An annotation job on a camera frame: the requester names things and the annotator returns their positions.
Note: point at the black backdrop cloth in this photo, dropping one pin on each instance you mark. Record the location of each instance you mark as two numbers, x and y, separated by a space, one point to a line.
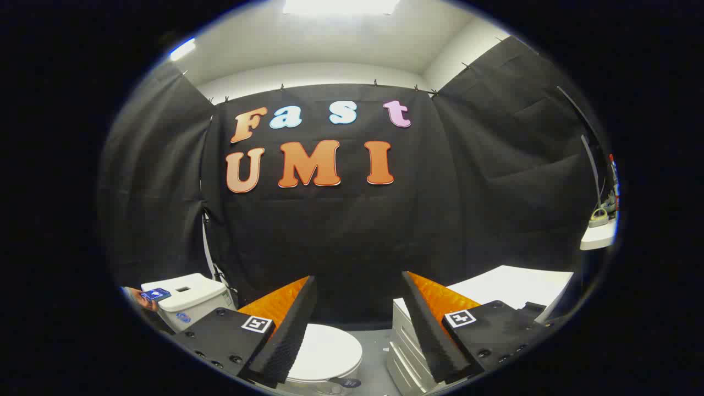
352 231

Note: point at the yellowish tape roll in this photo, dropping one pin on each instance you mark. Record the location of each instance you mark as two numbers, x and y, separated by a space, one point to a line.
598 218

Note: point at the white toilet bowl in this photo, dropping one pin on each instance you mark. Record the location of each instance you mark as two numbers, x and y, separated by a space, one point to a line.
324 386

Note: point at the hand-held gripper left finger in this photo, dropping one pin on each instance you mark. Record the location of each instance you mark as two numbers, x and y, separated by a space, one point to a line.
286 335

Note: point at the white drawer cabinet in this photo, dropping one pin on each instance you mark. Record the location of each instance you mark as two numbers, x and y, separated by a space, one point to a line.
511 286

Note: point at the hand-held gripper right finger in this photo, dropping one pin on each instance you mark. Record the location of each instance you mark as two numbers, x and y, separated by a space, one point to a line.
432 335

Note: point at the white shelf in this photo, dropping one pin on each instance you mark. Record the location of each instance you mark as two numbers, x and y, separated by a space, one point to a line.
598 236

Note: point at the blue phone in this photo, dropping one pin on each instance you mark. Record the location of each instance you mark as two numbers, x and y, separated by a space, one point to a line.
155 294

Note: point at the white toilet tank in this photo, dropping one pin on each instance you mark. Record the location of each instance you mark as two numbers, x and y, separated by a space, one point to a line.
192 300

